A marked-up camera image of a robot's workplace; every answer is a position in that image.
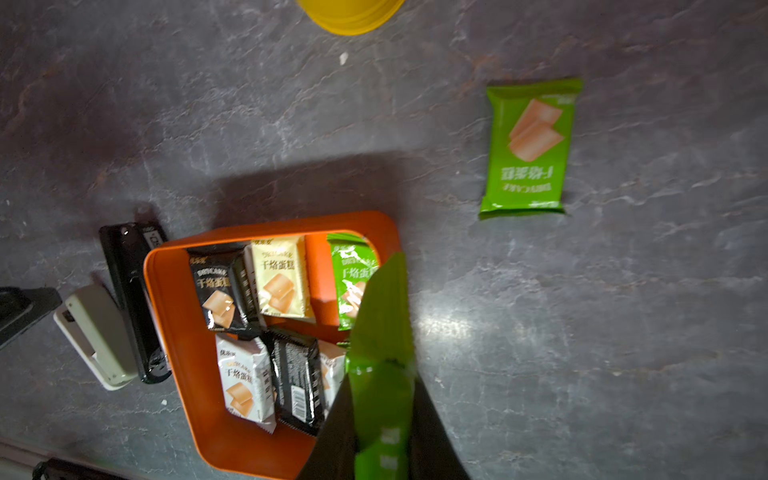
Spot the black stapler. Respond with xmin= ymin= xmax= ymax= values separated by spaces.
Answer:
xmin=99 ymin=221 xmax=172 ymax=384

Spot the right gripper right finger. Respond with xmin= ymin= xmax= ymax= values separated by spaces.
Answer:
xmin=409 ymin=379 xmax=470 ymax=480

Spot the green cookie packet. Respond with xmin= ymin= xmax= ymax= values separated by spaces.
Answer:
xmin=479 ymin=78 xmax=584 ymax=219
xmin=347 ymin=252 xmax=416 ymax=479
xmin=326 ymin=233 xmax=379 ymax=331

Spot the cream yellow cookie packet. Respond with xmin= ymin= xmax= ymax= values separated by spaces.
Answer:
xmin=249 ymin=235 xmax=315 ymax=324

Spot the beige small stapler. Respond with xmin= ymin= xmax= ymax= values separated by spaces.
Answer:
xmin=53 ymin=284 xmax=138 ymax=391

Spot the yellow pen holder bucket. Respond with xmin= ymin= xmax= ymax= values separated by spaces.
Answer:
xmin=297 ymin=0 xmax=405 ymax=36

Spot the black cookie packet centre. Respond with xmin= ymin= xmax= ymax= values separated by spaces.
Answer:
xmin=266 ymin=328 xmax=325 ymax=437

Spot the black cookie packet upper left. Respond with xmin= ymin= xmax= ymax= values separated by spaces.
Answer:
xmin=187 ymin=244 xmax=264 ymax=340

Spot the white cookie packet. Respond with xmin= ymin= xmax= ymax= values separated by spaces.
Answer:
xmin=216 ymin=334 xmax=277 ymax=434

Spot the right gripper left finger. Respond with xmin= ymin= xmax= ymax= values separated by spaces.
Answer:
xmin=297 ymin=376 xmax=357 ymax=480

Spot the black cookie packet lower right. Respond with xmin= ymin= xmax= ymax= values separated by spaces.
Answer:
xmin=318 ymin=340 xmax=346 ymax=415

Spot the orange plastic storage box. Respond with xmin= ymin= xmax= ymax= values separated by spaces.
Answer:
xmin=144 ymin=211 xmax=402 ymax=479

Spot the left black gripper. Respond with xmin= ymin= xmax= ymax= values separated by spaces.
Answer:
xmin=0 ymin=287 xmax=62 ymax=348

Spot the black cookie packet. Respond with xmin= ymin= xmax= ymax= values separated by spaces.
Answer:
xmin=318 ymin=340 xmax=346 ymax=415
xmin=187 ymin=244 xmax=264 ymax=340
xmin=266 ymin=328 xmax=325 ymax=437

